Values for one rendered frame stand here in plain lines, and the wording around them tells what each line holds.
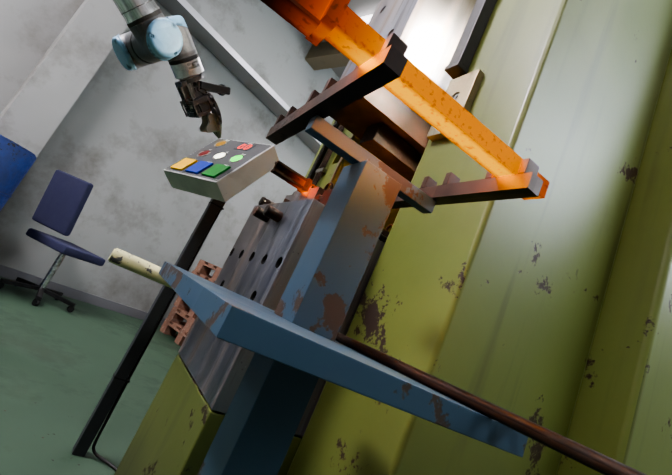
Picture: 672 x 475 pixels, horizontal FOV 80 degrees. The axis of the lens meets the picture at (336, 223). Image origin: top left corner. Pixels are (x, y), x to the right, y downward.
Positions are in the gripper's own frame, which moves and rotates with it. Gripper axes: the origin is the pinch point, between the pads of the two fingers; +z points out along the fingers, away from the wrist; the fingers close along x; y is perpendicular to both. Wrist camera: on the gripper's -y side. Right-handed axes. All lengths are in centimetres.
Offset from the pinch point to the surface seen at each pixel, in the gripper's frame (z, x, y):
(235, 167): 11.0, 5.5, 2.5
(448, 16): -20, 63, -47
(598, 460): -10, 119, 56
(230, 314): -25, 101, 66
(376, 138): 4, 55, -13
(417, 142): 8, 62, -22
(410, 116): 1, 60, -24
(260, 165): 14.8, 7.0, -6.6
